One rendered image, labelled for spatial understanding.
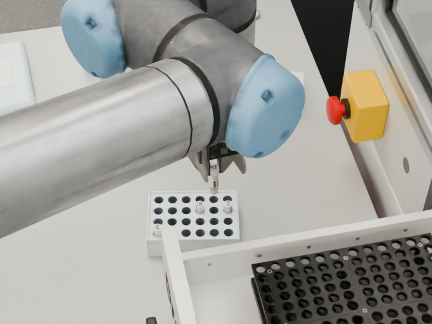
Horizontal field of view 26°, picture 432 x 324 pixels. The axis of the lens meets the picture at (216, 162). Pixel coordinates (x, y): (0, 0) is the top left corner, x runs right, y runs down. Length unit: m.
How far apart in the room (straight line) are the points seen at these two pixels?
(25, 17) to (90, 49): 2.05
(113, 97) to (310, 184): 0.75
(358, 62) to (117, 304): 0.49
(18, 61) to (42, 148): 0.90
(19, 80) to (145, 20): 0.72
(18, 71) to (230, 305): 0.55
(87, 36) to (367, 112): 0.58
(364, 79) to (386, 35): 0.08
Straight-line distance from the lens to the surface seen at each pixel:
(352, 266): 1.12
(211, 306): 1.15
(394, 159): 1.30
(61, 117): 0.63
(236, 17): 0.87
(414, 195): 1.25
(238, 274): 1.17
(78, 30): 0.79
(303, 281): 1.10
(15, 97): 1.45
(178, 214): 1.28
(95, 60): 0.79
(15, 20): 2.83
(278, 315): 1.07
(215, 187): 1.11
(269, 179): 1.37
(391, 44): 1.25
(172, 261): 1.08
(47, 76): 1.53
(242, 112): 0.69
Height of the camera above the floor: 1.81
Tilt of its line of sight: 49 degrees down
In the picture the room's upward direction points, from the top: straight up
